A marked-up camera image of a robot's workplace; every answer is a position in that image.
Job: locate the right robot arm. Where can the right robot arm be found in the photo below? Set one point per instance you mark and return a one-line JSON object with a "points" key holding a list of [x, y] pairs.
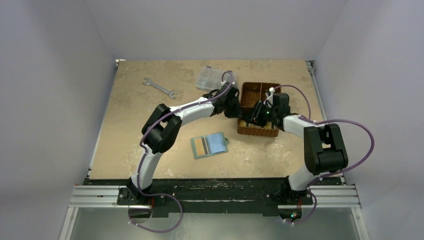
{"points": [[324, 151]]}

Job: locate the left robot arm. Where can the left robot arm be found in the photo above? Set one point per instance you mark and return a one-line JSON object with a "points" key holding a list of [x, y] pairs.
{"points": [[163, 126]]}

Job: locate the aluminium frame rail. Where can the aluminium frame rail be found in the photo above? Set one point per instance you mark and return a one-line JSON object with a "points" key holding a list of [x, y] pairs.
{"points": [[342, 196]]}

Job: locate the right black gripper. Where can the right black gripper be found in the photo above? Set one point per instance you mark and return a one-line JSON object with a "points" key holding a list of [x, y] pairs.
{"points": [[255, 115]]}

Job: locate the clear plastic organizer box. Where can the clear plastic organizer box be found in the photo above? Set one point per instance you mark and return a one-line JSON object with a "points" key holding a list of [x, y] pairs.
{"points": [[210, 78]]}

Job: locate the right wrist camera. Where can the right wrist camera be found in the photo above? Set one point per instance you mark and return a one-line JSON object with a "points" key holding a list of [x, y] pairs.
{"points": [[269, 95]]}

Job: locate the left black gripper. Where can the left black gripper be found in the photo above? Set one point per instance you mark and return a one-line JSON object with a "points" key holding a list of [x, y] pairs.
{"points": [[237, 112]]}

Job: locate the gold credit card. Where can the gold credit card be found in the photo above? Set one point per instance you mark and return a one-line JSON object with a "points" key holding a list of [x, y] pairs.
{"points": [[201, 146]]}

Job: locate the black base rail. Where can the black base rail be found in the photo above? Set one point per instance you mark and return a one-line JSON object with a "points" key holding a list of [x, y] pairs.
{"points": [[213, 196]]}

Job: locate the brown woven basket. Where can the brown woven basket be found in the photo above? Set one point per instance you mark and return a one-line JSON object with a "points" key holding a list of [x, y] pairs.
{"points": [[251, 92]]}

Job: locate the silver open-end wrench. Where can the silver open-end wrench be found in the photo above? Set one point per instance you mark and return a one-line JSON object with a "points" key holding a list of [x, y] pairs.
{"points": [[149, 82]]}

